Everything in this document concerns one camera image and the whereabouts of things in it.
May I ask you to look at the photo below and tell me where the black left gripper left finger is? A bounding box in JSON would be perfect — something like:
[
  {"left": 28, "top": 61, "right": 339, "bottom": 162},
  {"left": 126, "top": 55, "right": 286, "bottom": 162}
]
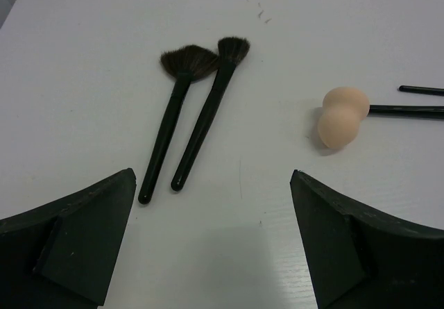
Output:
[{"left": 1, "top": 168, "right": 136, "bottom": 308}]

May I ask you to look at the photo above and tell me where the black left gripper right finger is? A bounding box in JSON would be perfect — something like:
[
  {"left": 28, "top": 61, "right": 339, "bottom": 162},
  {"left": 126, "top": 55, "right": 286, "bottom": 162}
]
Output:
[{"left": 291, "top": 170, "right": 443, "bottom": 308}]

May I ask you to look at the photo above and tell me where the black fan makeup brush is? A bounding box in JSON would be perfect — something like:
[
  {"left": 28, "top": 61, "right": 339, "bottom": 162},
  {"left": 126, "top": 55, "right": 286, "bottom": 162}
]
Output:
[{"left": 138, "top": 44, "right": 219, "bottom": 205}]

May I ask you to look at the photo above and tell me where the black powder makeup brush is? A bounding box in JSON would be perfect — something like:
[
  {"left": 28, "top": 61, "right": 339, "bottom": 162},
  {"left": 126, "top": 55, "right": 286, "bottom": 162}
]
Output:
[{"left": 171, "top": 37, "right": 250, "bottom": 192}]

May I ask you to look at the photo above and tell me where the beige gourd-shaped makeup sponge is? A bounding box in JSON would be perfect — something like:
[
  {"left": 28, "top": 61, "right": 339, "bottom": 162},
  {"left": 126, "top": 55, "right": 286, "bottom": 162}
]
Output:
[{"left": 317, "top": 87, "right": 370, "bottom": 149}]

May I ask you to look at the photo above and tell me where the black small-head makeup brush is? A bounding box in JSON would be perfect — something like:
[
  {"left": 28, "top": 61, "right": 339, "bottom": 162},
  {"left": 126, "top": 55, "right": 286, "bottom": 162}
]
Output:
[{"left": 369, "top": 105, "right": 443, "bottom": 120}]

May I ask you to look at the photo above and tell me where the thin black makeup brush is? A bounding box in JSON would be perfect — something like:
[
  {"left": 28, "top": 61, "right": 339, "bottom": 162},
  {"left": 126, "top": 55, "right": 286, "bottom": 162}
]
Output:
[{"left": 398, "top": 85, "right": 444, "bottom": 97}]

